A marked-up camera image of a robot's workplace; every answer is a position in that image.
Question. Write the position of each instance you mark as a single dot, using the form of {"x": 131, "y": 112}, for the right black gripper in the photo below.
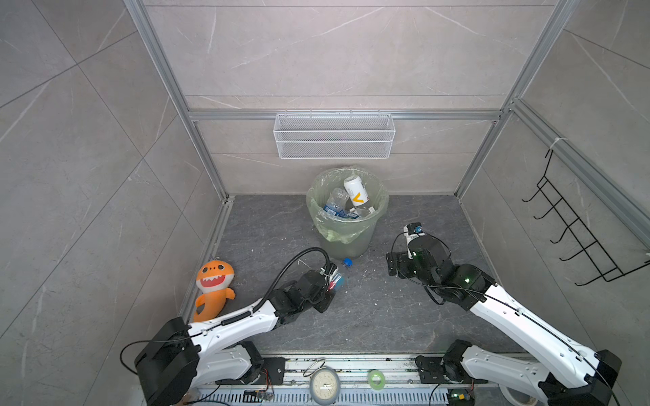
{"x": 402, "y": 260}

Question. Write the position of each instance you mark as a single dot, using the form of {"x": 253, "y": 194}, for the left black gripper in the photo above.
{"x": 327, "y": 301}

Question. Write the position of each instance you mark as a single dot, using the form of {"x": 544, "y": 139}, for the Fiji bottle red flower label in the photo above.
{"x": 336, "y": 279}

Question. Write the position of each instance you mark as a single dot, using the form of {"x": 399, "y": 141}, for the bottle green white blue label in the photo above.
{"x": 357, "y": 212}

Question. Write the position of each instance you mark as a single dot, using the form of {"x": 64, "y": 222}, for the large bottle white yellow label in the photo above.
{"x": 356, "y": 190}

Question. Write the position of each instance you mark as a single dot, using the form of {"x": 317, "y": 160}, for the bottle dark blue label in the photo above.
{"x": 336, "y": 203}

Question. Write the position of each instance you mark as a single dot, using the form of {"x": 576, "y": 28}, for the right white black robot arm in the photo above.
{"x": 562, "y": 372}

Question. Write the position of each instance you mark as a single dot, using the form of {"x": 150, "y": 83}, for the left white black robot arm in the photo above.
{"x": 182, "y": 356}

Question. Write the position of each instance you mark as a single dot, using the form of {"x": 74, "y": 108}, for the grey mesh waste bin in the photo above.
{"x": 345, "y": 237}

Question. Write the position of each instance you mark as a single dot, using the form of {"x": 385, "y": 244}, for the green plastic bin liner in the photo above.
{"x": 346, "y": 203}

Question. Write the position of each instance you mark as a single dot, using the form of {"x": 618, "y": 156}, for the round grey dial timer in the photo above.
{"x": 325, "y": 386}

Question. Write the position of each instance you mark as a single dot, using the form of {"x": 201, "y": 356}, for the orange shark plush toy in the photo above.
{"x": 213, "y": 280}

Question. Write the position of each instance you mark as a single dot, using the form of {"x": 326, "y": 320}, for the green tape roll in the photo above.
{"x": 376, "y": 380}

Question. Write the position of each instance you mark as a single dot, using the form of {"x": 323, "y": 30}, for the white tape roll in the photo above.
{"x": 517, "y": 398}

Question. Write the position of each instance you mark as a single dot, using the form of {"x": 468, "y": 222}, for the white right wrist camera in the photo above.
{"x": 412, "y": 231}

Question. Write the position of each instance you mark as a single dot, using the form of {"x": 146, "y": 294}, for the white wire wall basket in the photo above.
{"x": 353, "y": 136}

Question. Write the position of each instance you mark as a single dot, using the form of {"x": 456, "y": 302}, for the black wire hook rack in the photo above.
{"x": 605, "y": 266}

